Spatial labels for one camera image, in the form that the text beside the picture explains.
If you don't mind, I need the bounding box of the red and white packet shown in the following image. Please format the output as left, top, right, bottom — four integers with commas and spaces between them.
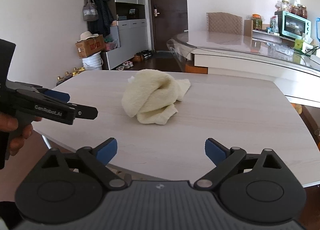
270, 15, 282, 33

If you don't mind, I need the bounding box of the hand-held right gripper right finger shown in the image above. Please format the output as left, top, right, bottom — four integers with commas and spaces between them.
194, 138, 282, 191

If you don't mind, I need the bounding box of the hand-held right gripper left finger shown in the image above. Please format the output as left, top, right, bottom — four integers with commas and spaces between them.
40, 137, 128, 191

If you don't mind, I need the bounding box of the dark wooden door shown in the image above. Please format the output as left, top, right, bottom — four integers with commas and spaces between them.
146, 0, 188, 53

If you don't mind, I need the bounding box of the pink plastic bag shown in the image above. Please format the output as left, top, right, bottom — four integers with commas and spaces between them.
104, 38, 118, 51

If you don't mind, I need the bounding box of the dark hanging coat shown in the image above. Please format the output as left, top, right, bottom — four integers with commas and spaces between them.
90, 0, 115, 36

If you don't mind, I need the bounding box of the green jar with orange lid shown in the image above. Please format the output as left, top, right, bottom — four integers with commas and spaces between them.
252, 14, 263, 30

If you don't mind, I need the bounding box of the person's left hand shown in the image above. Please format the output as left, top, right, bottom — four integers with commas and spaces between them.
0, 113, 42, 157

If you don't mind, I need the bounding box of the green tissue box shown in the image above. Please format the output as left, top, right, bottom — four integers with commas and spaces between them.
294, 33, 314, 51

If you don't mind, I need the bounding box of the white glass-topped dining table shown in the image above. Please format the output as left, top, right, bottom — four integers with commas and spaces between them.
167, 30, 320, 108

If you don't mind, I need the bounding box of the brown cardboard box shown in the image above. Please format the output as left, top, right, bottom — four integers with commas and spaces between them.
76, 35, 105, 58

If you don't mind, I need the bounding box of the pair of pink sneakers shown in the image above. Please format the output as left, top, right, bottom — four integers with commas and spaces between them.
116, 61, 133, 71

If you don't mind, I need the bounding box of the cream towel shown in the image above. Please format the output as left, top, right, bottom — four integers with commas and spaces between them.
122, 69, 191, 125

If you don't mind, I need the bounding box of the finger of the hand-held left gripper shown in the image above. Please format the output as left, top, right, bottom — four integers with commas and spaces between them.
16, 88, 98, 120
27, 83, 71, 103

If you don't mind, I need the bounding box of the cream straw hat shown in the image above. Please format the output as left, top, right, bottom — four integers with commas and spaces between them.
80, 31, 100, 41

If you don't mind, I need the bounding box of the dark wooden sideboard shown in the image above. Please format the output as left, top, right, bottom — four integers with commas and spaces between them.
252, 29, 313, 45

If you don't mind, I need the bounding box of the grey hallway cabinet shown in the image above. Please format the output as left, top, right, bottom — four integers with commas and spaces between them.
83, 0, 148, 70

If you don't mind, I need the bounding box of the grey hanging bag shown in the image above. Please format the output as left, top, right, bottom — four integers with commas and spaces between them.
83, 0, 99, 21

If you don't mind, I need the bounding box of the teal toaster oven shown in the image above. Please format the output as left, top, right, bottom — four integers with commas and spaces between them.
279, 10, 312, 40

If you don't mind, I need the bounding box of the white plastic bucket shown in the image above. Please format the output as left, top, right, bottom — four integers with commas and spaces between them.
82, 52, 103, 71

